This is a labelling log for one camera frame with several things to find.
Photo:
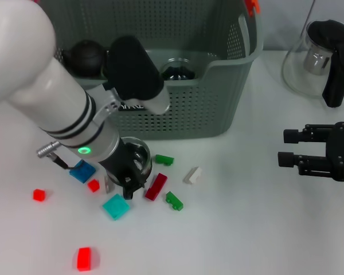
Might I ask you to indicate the small white block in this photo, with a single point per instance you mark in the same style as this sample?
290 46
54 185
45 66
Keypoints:
108 186

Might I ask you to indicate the small red block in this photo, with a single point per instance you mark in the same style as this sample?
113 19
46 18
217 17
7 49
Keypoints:
93 185
38 195

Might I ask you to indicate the bright red block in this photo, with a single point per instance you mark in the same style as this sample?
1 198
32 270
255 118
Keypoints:
83 259

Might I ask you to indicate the black clay teapot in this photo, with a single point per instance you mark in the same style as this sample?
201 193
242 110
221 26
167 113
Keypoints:
86 57

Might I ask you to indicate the glass teacup with black base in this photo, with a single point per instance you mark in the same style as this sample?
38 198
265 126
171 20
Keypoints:
177 71
145 160

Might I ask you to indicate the white toy block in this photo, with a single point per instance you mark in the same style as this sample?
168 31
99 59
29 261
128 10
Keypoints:
192 175

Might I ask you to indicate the long dark red block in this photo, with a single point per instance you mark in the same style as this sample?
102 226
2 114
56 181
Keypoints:
157 184

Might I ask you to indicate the grey perforated storage bin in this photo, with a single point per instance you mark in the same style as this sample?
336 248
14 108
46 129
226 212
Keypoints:
203 109

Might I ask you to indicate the blue square block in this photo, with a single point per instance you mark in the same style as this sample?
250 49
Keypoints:
84 173

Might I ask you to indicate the green toy block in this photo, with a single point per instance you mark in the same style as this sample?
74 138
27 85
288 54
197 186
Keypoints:
167 161
174 201

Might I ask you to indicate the teal square block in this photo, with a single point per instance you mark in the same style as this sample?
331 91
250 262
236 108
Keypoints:
116 207

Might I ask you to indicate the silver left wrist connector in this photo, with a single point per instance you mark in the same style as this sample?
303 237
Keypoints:
47 149

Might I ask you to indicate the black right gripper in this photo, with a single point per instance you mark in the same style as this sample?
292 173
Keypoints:
342 151

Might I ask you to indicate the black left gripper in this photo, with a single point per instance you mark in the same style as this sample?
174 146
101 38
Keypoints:
120 166

